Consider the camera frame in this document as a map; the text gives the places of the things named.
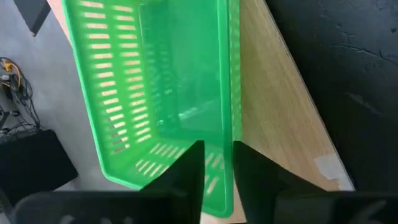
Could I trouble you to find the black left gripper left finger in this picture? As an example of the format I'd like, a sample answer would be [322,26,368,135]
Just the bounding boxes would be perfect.
[139,139,206,224]

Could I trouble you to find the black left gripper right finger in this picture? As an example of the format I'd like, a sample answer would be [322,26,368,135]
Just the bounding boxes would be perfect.
[232,140,326,224]

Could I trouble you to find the green slotted plastic basket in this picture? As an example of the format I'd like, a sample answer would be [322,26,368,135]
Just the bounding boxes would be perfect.
[61,0,243,218]

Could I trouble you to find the light wooden shelf board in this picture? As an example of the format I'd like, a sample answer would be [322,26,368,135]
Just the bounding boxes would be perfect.
[46,0,356,224]

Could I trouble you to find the white tape patch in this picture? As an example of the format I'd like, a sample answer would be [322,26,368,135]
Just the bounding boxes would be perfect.
[313,153,346,182]

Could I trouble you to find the black box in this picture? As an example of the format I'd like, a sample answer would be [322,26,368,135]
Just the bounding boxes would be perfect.
[0,129,79,207]

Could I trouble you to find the tangled black floor cables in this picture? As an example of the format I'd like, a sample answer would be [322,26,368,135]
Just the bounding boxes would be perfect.
[0,57,43,139]

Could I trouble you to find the yellow cable connector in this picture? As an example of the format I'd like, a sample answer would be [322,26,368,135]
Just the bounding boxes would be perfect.
[2,61,22,88]

